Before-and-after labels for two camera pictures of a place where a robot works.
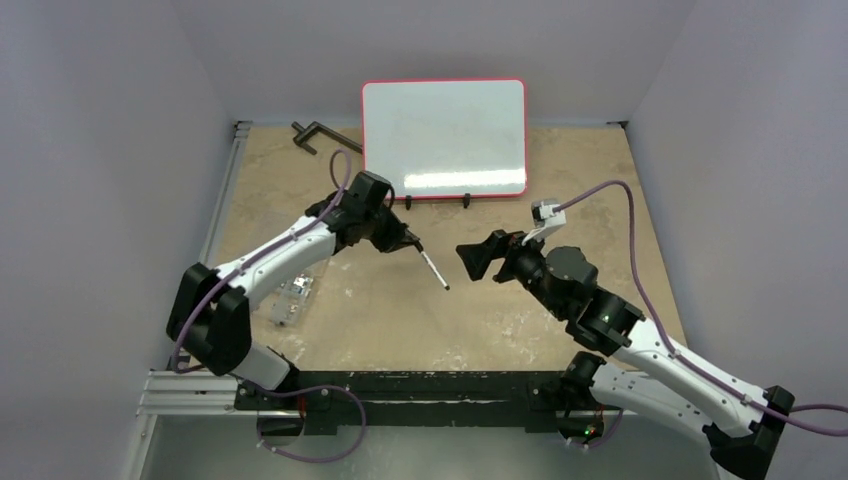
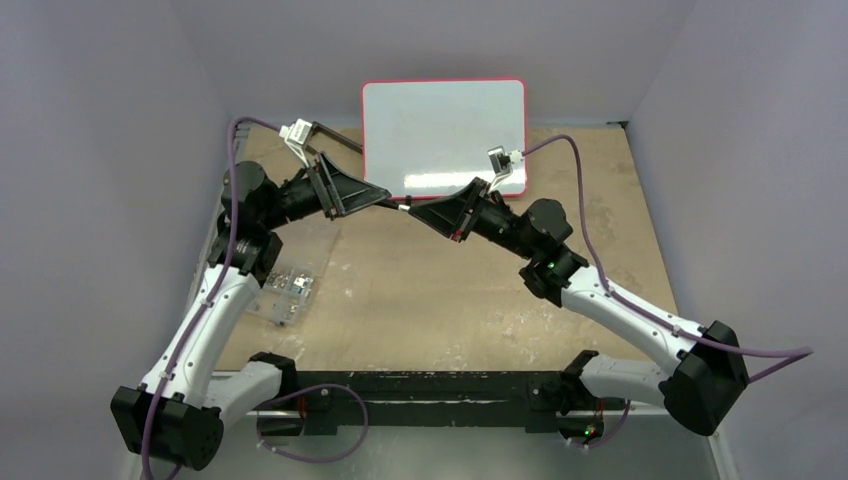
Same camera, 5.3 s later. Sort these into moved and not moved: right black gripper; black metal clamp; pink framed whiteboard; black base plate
Moved: right black gripper
Not moved: black base plate; pink framed whiteboard; black metal clamp
